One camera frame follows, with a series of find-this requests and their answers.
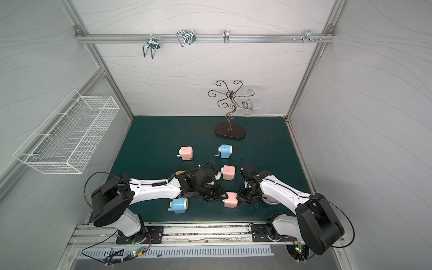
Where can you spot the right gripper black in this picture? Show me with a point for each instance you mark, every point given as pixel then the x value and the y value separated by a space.
pixel 246 190

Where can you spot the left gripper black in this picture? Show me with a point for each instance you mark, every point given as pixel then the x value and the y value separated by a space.
pixel 214 192

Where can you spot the pink sharpener front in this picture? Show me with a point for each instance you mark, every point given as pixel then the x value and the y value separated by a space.
pixel 231 201

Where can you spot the pink sharpener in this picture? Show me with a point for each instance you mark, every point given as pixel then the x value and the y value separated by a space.
pixel 228 172
pixel 186 153
pixel 231 201

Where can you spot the blue sharpener front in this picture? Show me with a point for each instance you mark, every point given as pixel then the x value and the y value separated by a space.
pixel 179 206

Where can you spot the blue sharpener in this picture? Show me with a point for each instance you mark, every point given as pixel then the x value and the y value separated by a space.
pixel 179 206
pixel 224 151

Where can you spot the blue sharpener back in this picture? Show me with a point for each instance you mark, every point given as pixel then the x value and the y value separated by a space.
pixel 224 151

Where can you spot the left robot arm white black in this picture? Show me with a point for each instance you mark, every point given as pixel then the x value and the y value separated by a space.
pixel 111 201

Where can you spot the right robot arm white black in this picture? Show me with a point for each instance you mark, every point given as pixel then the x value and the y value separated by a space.
pixel 315 222

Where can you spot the purple bowl right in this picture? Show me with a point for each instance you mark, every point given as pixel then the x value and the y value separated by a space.
pixel 270 201

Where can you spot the dark green table mat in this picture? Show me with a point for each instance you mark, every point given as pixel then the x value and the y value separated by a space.
pixel 149 152

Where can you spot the brown scroll metal stand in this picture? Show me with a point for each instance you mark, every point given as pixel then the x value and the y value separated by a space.
pixel 228 129

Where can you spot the clear wine glass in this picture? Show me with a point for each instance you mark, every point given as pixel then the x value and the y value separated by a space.
pixel 247 106

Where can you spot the metal hook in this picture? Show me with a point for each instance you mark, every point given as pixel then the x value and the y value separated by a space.
pixel 308 38
pixel 186 37
pixel 226 36
pixel 151 47

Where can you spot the metal hook right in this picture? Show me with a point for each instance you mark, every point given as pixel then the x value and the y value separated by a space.
pixel 308 38

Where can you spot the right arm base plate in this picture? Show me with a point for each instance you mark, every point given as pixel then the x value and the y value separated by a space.
pixel 264 233

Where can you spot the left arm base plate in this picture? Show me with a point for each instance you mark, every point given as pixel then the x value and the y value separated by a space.
pixel 147 235

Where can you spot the aluminium front rail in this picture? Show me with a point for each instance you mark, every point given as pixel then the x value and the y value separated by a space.
pixel 175 234

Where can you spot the white wire basket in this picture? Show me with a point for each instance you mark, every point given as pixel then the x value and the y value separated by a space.
pixel 65 142

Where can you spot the aluminium crossbar rail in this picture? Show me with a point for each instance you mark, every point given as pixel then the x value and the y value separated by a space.
pixel 200 38

